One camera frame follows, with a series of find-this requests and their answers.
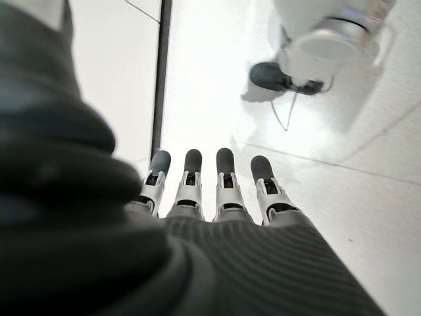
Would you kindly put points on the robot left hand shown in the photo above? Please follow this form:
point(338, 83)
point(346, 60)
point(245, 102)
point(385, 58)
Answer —
point(82, 230)

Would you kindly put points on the narrow white cabinet door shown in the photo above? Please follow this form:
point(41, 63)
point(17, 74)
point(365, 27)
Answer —
point(121, 82)

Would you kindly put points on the black robot left foot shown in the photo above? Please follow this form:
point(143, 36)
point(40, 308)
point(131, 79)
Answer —
point(264, 75)

